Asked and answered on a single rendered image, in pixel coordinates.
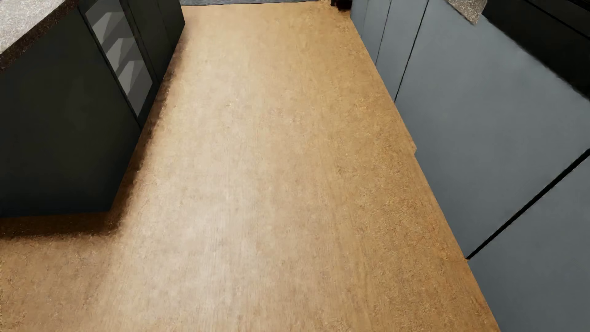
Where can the glass door on counter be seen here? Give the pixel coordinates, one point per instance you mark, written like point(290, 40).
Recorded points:
point(120, 50)

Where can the dark green counter island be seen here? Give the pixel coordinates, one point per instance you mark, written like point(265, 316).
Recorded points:
point(60, 129)

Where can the grey blue cabinet run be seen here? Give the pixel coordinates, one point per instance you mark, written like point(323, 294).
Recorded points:
point(488, 129)

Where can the speckled granite cabinet countertop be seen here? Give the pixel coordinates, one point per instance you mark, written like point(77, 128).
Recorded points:
point(468, 8)

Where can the speckled granite island countertop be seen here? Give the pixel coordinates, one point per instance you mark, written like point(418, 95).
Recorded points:
point(20, 16)

